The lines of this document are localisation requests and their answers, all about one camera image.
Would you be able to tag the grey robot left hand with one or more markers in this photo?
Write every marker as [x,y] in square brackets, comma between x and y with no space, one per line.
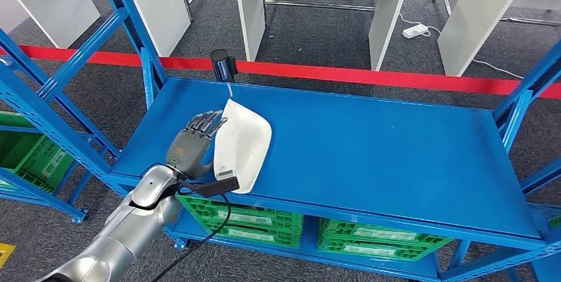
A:
[188,150]

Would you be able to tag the white curved plastic part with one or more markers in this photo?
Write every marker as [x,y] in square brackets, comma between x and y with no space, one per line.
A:
[243,144]

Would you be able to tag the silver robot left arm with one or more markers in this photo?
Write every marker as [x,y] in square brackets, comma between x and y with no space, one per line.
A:
[131,227]

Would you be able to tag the blue metal shelf rack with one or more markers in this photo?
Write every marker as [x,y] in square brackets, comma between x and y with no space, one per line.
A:
[543,271]
[44,199]
[372,153]

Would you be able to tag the black belt stanchion head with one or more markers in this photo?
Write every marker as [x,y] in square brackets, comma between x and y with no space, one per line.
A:
[222,65]

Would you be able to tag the green plastic crate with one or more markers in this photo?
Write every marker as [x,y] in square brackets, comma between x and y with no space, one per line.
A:
[26,153]
[258,236]
[555,222]
[372,251]
[263,218]
[385,234]

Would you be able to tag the red barrier belt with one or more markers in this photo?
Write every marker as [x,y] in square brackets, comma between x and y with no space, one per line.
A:
[350,76]

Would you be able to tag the white power strip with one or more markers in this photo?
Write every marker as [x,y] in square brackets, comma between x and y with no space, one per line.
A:
[415,31]

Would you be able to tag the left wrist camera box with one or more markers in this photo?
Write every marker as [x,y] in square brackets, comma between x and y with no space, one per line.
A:
[225,183]

